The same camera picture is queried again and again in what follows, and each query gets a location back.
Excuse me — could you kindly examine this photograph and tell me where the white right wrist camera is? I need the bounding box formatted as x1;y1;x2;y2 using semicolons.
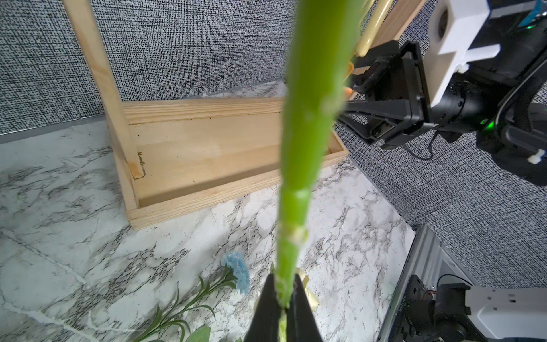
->
423;1;501;107

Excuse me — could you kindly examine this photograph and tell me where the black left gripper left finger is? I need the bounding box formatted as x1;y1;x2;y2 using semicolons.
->
244;274;281;342

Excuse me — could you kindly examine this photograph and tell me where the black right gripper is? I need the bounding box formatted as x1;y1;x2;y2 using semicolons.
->
337;41;466;148

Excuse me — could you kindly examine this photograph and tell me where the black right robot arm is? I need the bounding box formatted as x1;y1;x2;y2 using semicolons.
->
338;1;546;341

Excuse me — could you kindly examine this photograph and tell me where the yellow clip hanger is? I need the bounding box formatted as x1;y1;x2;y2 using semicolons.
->
354;0;394;57

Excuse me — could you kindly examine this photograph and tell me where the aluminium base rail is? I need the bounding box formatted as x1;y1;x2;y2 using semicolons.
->
376;224;478;341

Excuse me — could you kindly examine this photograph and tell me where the cream white rose stem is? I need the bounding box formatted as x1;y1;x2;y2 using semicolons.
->
273;1;363;323

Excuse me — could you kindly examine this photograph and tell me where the blue carnation stem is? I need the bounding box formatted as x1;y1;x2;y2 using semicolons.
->
133;252;251;341

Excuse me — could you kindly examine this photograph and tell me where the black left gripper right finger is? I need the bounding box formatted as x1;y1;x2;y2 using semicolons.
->
286;284;323;342

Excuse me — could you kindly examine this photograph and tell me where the wooden clothes rack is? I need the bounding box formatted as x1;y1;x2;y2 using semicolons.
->
63;0;428;231

